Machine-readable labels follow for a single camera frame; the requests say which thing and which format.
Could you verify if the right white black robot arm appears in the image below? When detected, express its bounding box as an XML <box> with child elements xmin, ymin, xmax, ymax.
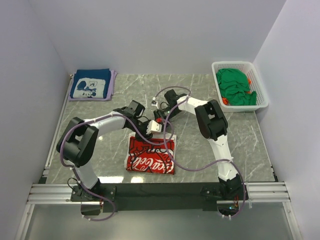
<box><xmin>151</xmin><ymin>89</ymin><xmax>246</xmax><ymax>200</ymax></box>

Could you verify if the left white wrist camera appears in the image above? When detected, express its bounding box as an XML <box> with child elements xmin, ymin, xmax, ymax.
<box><xmin>146</xmin><ymin>120</ymin><xmax>163</xmax><ymax>135</ymax></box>

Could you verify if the folded lilac t-shirt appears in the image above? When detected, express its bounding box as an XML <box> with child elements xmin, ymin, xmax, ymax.
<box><xmin>67</xmin><ymin>69</ymin><xmax>118</xmax><ymax>102</ymax></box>

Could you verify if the white plastic basket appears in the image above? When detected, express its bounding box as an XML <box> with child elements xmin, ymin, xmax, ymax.
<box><xmin>211</xmin><ymin>60</ymin><xmax>269</xmax><ymax>112</ymax></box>

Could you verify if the aluminium extrusion rail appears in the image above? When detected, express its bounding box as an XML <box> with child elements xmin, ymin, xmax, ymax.
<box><xmin>26</xmin><ymin>182</ymin><xmax>291</xmax><ymax>205</ymax></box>

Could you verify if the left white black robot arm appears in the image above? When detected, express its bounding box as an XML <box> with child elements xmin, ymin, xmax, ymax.
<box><xmin>56</xmin><ymin>100</ymin><xmax>153</xmax><ymax>198</ymax></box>

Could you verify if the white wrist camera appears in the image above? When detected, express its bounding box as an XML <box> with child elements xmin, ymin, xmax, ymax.
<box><xmin>151</xmin><ymin>97</ymin><xmax>159</xmax><ymax>109</ymax></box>
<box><xmin>146</xmin><ymin>120</ymin><xmax>163</xmax><ymax>135</ymax></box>

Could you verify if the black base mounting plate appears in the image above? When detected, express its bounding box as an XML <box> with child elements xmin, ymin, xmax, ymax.
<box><xmin>70</xmin><ymin>181</ymin><xmax>250</xmax><ymax>216</ymax></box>

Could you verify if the green t-shirt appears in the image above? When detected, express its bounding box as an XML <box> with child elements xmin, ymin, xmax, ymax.
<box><xmin>215</xmin><ymin>68</ymin><xmax>257</xmax><ymax>106</ymax></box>

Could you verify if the white t-shirt red print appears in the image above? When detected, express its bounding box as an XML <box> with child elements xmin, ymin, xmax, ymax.
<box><xmin>124</xmin><ymin>132</ymin><xmax>177</xmax><ymax>175</ymax></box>

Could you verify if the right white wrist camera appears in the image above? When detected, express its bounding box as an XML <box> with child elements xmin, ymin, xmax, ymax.
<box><xmin>151</xmin><ymin>97</ymin><xmax>159</xmax><ymax>109</ymax></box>

